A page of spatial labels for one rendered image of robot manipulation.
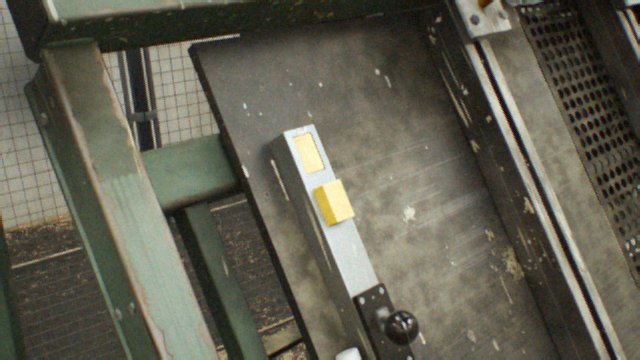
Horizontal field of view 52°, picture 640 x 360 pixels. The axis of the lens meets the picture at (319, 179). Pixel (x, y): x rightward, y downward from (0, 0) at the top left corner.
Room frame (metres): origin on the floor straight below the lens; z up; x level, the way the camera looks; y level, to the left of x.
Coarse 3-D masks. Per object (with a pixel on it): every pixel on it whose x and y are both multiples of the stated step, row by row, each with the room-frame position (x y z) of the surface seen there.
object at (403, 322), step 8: (376, 312) 0.69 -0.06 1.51; (384, 312) 0.69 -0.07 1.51; (400, 312) 0.60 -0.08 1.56; (408, 312) 0.61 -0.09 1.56; (376, 320) 0.69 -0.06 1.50; (384, 320) 0.66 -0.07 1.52; (392, 320) 0.60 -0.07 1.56; (400, 320) 0.59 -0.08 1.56; (408, 320) 0.59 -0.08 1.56; (416, 320) 0.60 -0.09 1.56; (384, 328) 0.60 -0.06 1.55; (392, 328) 0.59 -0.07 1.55; (400, 328) 0.59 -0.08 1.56; (408, 328) 0.59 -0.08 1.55; (416, 328) 0.59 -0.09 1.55; (392, 336) 0.59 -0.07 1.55; (400, 336) 0.58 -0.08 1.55; (408, 336) 0.58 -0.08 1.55; (416, 336) 0.59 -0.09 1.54; (400, 344) 0.59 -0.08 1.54
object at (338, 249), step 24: (288, 144) 0.78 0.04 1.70; (288, 168) 0.78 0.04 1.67; (288, 192) 0.78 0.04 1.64; (312, 192) 0.76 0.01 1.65; (312, 216) 0.75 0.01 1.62; (312, 240) 0.75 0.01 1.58; (336, 240) 0.74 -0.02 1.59; (360, 240) 0.76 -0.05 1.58; (336, 264) 0.72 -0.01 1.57; (360, 264) 0.73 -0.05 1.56; (336, 288) 0.72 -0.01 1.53; (360, 288) 0.72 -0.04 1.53; (360, 336) 0.69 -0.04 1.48
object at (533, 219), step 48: (480, 0) 1.03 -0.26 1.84; (432, 48) 1.07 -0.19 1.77; (480, 48) 1.04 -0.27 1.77; (480, 96) 1.00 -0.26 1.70; (480, 144) 0.99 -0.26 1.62; (528, 144) 0.98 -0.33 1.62; (528, 192) 0.93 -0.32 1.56; (528, 240) 0.92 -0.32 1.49; (576, 288) 0.87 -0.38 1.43; (576, 336) 0.85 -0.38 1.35
